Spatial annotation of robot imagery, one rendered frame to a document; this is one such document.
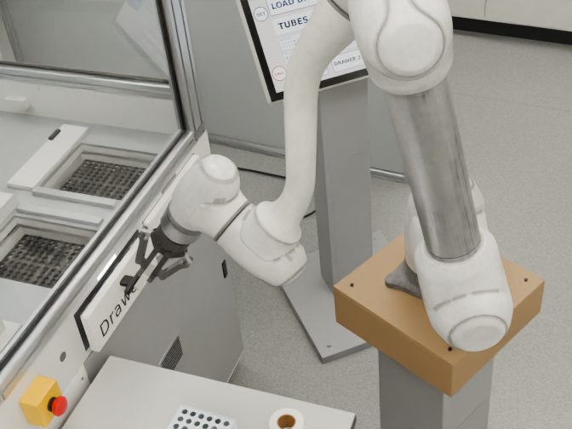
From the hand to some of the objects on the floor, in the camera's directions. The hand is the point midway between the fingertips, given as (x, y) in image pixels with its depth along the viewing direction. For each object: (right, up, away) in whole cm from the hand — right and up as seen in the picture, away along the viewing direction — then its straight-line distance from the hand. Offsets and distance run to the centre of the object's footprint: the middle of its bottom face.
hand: (144, 277), depth 188 cm
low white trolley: (+14, -100, +23) cm, 104 cm away
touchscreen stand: (+56, -15, +121) cm, 134 cm away
